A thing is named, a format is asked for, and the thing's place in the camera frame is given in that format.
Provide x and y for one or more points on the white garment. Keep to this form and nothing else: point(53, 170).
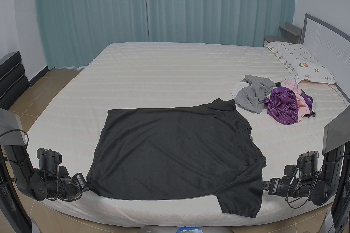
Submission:
point(238, 90)

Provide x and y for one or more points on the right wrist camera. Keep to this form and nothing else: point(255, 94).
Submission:
point(290, 170)

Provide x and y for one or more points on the black chest of drawers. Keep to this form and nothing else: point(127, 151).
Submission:
point(12, 76)

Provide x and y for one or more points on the grey bedside table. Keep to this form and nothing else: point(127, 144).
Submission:
point(284, 34)

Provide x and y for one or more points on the dark purple garment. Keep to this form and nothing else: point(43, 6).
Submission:
point(308, 100)

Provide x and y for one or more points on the grey garment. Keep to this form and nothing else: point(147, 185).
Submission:
point(251, 95)

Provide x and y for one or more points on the small black garment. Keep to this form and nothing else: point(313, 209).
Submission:
point(310, 115)

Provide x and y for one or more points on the pink garment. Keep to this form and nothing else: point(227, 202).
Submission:
point(302, 106)

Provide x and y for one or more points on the bed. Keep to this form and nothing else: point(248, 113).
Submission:
point(164, 76)

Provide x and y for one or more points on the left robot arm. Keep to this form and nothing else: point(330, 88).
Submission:
point(22, 171)

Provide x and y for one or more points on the black T-shirt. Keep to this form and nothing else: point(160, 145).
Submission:
point(177, 150)

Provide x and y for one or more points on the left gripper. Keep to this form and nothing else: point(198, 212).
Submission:
point(71, 185)

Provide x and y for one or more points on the white printed pillow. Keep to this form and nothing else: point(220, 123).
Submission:
point(300, 62)

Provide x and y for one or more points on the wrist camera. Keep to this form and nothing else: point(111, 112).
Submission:
point(63, 171)
point(290, 170)

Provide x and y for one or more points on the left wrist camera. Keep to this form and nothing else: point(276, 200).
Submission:
point(63, 171)

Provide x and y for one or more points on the purple satin garment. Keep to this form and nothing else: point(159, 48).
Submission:
point(281, 106)

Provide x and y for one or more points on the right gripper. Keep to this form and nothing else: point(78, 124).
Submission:
point(279, 186)

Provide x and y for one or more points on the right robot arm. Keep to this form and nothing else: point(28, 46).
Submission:
point(330, 171)

